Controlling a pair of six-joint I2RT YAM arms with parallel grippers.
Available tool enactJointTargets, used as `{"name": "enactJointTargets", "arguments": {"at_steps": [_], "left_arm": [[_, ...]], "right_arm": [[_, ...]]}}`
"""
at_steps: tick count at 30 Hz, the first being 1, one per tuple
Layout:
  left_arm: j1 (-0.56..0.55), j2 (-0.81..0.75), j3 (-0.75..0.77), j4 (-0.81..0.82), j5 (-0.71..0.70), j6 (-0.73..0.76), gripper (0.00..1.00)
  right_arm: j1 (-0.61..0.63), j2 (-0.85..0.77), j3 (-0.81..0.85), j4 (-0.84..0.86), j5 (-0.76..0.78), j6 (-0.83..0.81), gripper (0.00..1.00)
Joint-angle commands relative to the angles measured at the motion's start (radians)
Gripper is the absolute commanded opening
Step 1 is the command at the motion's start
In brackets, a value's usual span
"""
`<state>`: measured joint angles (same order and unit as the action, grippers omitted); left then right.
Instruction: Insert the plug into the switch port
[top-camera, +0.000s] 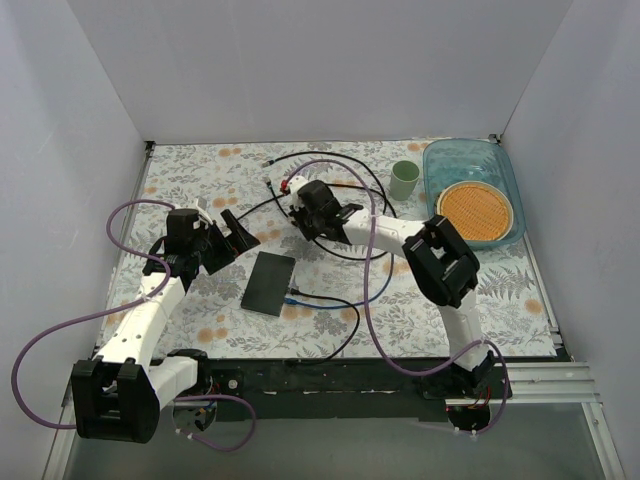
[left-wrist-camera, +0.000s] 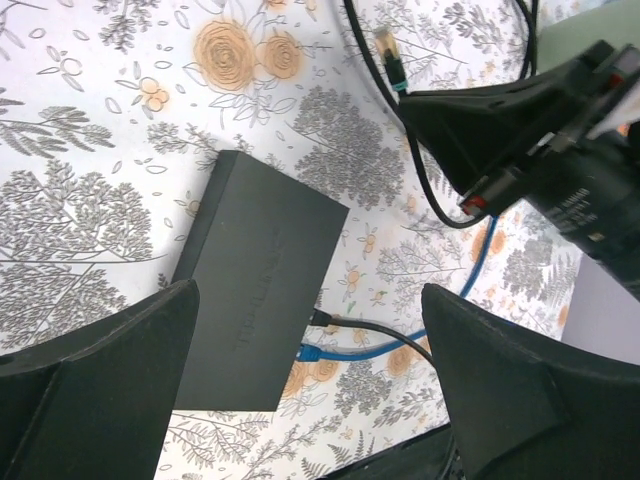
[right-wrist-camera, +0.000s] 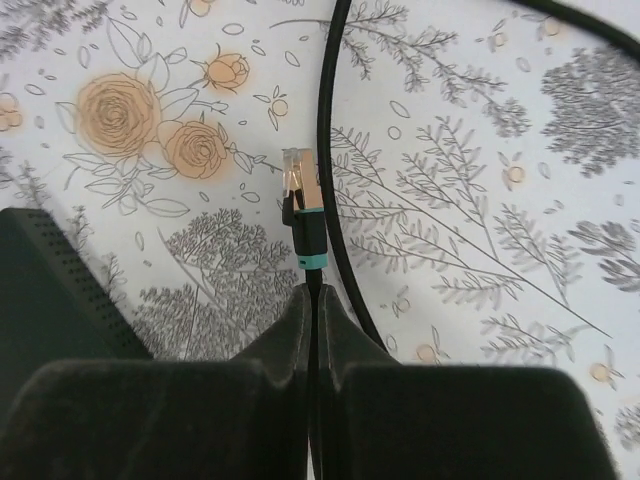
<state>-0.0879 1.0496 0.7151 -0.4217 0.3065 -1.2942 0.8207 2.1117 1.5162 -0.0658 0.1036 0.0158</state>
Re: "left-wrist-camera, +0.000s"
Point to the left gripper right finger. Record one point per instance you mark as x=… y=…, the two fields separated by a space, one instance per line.
x=524 y=406

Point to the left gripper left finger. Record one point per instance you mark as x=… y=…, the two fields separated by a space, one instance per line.
x=95 y=403

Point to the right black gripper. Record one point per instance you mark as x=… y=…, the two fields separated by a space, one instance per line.
x=587 y=188

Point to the black network switch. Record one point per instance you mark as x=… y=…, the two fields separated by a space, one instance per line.
x=259 y=249

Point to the floral table mat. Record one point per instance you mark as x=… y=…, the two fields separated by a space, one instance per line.
x=112 y=113

